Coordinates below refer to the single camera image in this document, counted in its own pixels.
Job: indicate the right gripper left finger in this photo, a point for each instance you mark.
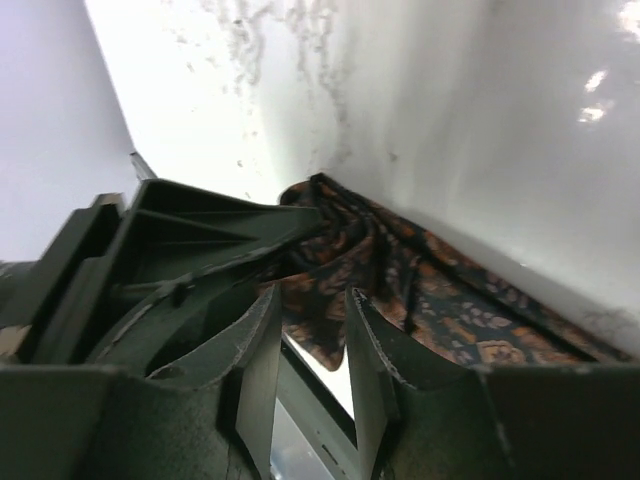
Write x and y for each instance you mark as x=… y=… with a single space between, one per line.
x=206 y=415

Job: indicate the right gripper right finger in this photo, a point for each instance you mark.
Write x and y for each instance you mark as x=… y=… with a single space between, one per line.
x=420 y=416

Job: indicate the dark paisley necktie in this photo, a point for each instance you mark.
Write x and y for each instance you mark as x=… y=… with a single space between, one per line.
x=419 y=283

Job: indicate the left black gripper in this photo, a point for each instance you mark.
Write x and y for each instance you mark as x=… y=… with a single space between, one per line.
x=67 y=308

